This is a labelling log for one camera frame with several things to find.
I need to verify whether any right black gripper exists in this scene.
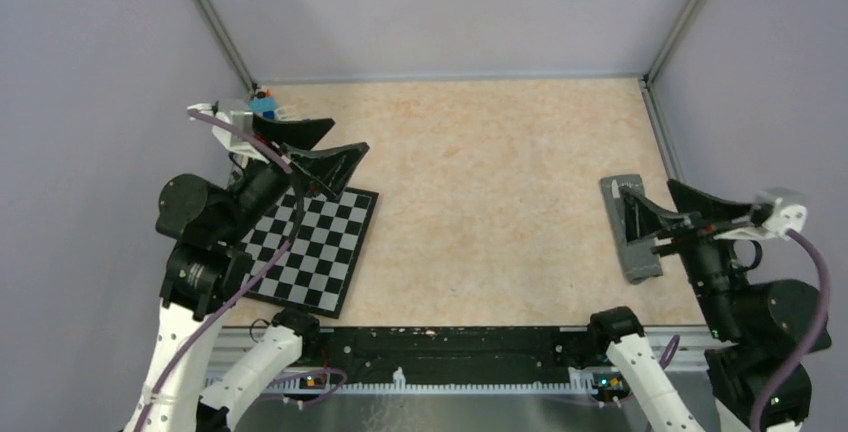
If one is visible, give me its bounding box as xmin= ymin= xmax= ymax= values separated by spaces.
xmin=617 ymin=176 xmax=752 ymax=335

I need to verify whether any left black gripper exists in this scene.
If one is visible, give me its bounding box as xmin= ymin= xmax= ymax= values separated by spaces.
xmin=218 ymin=111 xmax=370 ymax=243

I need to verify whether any grey cloth napkin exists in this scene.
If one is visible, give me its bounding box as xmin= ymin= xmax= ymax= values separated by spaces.
xmin=600 ymin=174 xmax=664 ymax=286

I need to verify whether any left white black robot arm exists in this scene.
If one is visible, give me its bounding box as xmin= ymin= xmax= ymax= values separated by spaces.
xmin=126 ymin=103 xmax=369 ymax=431

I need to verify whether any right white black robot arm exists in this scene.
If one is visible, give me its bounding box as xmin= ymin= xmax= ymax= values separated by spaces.
xmin=599 ymin=174 xmax=832 ymax=431

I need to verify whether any colourful toy brick block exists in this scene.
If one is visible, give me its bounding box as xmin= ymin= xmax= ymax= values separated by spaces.
xmin=248 ymin=87 xmax=298 ymax=121

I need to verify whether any black white checkerboard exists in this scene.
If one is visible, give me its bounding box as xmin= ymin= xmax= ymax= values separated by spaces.
xmin=246 ymin=187 xmax=379 ymax=318

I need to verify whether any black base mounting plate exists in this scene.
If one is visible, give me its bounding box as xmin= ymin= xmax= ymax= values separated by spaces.
xmin=294 ymin=326 xmax=612 ymax=386

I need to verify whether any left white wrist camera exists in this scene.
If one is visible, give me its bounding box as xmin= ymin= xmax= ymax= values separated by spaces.
xmin=186 ymin=102 xmax=292 ymax=173

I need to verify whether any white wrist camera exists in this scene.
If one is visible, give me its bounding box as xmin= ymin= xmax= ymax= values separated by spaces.
xmin=186 ymin=102 xmax=292 ymax=173
xmin=715 ymin=187 xmax=808 ymax=241

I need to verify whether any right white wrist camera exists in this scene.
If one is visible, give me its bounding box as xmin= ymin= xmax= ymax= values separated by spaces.
xmin=715 ymin=187 xmax=808 ymax=241

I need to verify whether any grey slotted cable duct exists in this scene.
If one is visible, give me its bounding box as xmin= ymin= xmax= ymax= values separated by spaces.
xmin=263 ymin=372 xmax=597 ymax=396

